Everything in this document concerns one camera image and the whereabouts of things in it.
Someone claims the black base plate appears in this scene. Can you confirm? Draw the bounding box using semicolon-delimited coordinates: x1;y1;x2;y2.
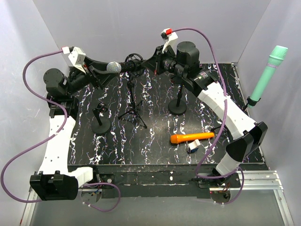
65;163;269;198

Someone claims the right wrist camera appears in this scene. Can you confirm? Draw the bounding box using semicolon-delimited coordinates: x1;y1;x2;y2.
160;28;178;54

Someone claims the short round-base mic stand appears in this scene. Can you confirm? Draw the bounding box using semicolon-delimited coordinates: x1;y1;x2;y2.
91;103;111;136

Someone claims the tripod shock-mount mic stand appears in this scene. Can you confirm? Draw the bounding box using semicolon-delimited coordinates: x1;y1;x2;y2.
118;53;147;129

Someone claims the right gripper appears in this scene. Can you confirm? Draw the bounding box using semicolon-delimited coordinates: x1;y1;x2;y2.
143;45;187;78

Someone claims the green microphone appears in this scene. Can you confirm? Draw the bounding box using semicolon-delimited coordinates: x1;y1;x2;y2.
247;45;288;108

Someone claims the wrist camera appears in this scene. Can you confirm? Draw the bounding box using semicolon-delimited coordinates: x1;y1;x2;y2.
68;47;86;73
160;28;178;54

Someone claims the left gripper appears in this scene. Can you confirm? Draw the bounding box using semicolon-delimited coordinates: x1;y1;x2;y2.
66;56;119;96

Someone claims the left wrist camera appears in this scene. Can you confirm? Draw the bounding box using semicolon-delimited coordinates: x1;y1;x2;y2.
68;47;86;73

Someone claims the tripod stand for green mic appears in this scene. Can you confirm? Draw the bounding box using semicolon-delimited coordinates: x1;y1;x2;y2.
211;96;255;137

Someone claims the round-base stand for cream mic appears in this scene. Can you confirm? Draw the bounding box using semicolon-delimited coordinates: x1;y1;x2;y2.
168;75;187;115

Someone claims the black silver-mesh microphone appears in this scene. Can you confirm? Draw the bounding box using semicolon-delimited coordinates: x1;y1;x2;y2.
106;61;142;73

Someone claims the small white blue box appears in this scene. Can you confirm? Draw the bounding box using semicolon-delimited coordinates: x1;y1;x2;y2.
188;139;201;153

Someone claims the orange microphone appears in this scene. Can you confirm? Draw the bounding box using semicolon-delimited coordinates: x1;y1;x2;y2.
170;132;214;144

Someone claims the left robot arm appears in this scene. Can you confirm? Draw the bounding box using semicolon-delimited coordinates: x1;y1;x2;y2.
30;68;116;201

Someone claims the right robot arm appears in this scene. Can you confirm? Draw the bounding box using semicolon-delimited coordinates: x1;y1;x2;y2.
142;41;268;187

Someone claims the aluminium rail frame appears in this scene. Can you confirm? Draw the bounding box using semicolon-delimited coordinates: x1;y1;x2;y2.
20;62;294;226

